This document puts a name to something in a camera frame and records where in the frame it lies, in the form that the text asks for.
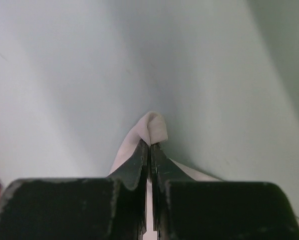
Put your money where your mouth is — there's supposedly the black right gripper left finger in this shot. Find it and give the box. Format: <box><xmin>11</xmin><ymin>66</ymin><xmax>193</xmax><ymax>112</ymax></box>
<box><xmin>0</xmin><ymin>140</ymin><xmax>148</xmax><ymax>240</ymax></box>

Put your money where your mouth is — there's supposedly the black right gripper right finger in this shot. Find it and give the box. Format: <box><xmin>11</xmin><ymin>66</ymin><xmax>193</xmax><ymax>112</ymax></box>
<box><xmin>150</xmin><ymin>144</ymin><xmax>299</xmax><ymax>240</ymax></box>

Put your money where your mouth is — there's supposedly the white t shirt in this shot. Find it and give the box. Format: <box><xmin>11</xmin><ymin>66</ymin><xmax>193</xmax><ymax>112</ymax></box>
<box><xmin>109</xmin><ymin>111</ymin><xmax>220</xmax><ymax>182</ymax></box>

